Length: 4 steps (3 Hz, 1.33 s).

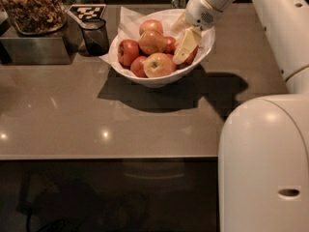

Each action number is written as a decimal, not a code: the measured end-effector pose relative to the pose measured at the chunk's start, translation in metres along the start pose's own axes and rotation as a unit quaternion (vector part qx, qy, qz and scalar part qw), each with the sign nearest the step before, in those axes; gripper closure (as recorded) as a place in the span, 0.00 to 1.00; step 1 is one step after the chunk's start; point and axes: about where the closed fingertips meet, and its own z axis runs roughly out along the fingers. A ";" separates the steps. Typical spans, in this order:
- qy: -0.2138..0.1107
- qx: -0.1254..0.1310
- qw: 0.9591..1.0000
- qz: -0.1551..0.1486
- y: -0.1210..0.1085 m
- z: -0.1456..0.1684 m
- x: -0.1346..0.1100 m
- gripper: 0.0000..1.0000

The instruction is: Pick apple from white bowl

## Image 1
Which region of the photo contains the front yellow-red apple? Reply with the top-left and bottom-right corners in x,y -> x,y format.
144,53 -> 174,78

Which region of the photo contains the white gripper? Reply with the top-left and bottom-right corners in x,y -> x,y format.
171,0 -> 222,65

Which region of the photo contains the small front-left red apple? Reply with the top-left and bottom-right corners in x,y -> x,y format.
130,56 -> 147,78

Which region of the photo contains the white paper bowl liner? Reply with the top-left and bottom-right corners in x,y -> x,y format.
100,7 -> 215,66

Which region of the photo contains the black white fiducial marker card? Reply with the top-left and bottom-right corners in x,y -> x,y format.
69,4 -> 106,21

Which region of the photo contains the left red apple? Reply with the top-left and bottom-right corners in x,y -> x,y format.
118,39 -> 139,68

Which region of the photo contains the glass container of granola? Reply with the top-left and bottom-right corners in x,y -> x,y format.
0,0 -> 67,36

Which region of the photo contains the centre yellow-red apple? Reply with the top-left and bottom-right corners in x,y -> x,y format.
138,30 -> 166,55

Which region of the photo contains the stainless steel box stand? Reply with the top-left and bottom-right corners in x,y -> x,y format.
0,22 -> 78,65

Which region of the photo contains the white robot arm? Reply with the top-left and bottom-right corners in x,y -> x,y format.
173,0 -> 309,232

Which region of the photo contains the black mesh cup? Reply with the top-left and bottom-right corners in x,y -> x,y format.
80,18 -> 109,56

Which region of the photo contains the middle hidden red apple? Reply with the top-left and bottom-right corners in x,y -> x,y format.
165,36 -> 176,54

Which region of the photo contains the white ceramic bowl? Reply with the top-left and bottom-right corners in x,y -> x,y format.
108,8 -> 217,89

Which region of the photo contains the top back red apple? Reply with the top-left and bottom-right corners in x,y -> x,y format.
139,19 -> 163,35

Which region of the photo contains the yellow-red apple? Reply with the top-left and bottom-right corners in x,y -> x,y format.
144,53 -> 174,78
138,30 -> 166,55

